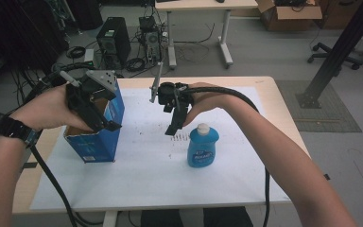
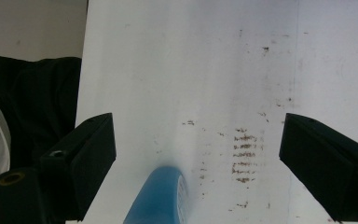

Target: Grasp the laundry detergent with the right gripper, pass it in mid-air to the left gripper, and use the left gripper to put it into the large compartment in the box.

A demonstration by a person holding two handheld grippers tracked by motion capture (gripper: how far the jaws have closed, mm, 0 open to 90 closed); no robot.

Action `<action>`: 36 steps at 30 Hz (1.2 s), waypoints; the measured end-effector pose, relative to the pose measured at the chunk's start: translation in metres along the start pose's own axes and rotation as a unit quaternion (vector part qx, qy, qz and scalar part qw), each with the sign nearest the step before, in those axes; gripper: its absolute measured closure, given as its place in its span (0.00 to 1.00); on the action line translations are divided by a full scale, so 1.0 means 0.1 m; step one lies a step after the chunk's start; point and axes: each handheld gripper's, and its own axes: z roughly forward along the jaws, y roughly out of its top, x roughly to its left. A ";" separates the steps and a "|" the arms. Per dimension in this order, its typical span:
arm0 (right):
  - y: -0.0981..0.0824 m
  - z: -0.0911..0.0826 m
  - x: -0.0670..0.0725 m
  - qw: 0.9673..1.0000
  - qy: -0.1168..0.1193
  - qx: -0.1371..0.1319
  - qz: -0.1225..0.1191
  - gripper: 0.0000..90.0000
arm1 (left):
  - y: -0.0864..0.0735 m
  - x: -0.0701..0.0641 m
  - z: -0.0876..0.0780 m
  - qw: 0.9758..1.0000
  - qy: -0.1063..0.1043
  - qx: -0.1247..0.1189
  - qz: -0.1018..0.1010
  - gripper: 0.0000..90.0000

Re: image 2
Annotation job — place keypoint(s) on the blue plastic bottle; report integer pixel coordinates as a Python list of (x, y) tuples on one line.
[(161, 197)]

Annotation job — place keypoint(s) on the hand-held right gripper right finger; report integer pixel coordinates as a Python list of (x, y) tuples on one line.
[(326, 168)]

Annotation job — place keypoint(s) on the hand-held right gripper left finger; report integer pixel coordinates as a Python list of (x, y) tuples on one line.
[(84, 161)]

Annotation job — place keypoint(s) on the black cloth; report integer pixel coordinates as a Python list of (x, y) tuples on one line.
[(31, 105)]

